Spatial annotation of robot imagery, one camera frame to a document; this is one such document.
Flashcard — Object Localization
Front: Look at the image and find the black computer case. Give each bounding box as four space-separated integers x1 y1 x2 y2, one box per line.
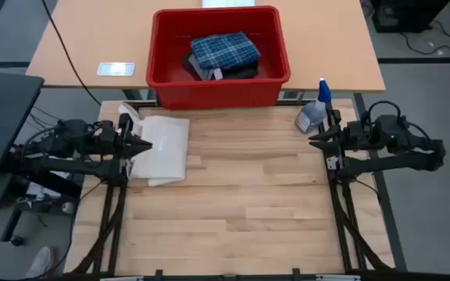
371 0 450 34

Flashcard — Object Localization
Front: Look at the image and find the silver phone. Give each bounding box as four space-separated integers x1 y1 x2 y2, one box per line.
96 62 136 77

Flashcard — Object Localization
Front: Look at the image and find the red plastic bin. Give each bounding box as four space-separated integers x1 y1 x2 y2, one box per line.
145 5 291 111

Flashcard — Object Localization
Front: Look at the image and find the white folded cloth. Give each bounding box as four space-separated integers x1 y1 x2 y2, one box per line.
117 101 191 187

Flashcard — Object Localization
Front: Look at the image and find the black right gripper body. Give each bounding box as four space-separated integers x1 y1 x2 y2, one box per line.
339 119 370 156

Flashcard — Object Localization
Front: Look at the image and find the blue plaid cloth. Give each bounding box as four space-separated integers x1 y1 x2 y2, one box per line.
190 31 262 71

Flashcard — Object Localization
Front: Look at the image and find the white paper sheet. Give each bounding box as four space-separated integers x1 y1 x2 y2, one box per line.
201 0 256 9

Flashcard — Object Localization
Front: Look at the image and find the black desk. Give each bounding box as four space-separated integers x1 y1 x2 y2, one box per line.
0 69 45 175

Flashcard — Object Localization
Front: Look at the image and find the white plastic device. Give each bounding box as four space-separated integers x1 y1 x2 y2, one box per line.
25 181 73 204

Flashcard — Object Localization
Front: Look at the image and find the black cloth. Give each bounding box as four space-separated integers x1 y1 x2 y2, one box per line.
180 49 260 81

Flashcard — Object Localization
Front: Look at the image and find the black floor cable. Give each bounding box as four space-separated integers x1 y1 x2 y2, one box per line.
399 19 450 56

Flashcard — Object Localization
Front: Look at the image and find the spray bottle with blue nozzle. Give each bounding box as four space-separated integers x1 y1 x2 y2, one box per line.
294 77 333 135

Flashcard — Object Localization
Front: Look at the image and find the person's foot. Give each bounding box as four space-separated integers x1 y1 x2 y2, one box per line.
23 245 54 279

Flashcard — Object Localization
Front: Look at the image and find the black aluminium frame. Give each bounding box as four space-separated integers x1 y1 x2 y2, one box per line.
64 99 405 281

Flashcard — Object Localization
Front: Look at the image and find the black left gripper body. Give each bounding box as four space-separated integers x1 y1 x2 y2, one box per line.
98 119 133 161

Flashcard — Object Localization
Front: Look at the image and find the grey cloth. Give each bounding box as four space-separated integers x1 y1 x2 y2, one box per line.
187 54 225 82

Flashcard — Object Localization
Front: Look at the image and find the beige wooden desk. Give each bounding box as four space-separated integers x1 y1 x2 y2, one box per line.
25 0 387 103

